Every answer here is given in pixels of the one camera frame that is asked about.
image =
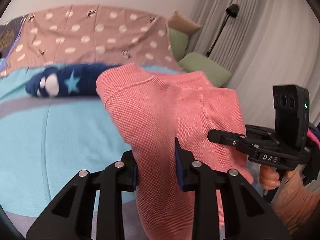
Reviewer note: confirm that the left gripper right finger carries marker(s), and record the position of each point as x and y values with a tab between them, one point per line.
225	199

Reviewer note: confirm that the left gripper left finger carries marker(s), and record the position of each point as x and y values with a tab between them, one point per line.
70	214

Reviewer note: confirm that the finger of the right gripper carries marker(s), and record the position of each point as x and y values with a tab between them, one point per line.
226	138
248	149

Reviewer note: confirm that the right forearm peach sleeve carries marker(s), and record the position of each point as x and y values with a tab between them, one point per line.
295	204

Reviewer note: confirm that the right hand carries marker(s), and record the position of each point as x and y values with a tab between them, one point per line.
270	179

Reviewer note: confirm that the green pillow front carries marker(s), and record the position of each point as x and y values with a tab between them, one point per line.
217	75

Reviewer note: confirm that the green pillow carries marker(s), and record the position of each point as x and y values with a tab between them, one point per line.
179	42
217	75

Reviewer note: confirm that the grey pleated curtain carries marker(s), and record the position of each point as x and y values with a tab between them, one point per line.
271	42

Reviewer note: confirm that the green pillow back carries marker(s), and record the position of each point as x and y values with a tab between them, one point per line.
179	42

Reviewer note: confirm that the black floor lamp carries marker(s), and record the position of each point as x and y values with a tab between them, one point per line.
232	11

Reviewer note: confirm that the tan brown pillow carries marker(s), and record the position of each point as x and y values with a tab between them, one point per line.
183	24

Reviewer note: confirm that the navy star fleece blanket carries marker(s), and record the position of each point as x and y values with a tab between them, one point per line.
71	80

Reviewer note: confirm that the brown polka dot blanket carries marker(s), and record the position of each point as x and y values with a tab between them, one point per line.
92	33

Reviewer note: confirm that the dark blue patterned pillow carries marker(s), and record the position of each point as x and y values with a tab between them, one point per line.
9	31

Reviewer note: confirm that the black tracking camera box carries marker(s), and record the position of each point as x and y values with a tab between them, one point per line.
291	103

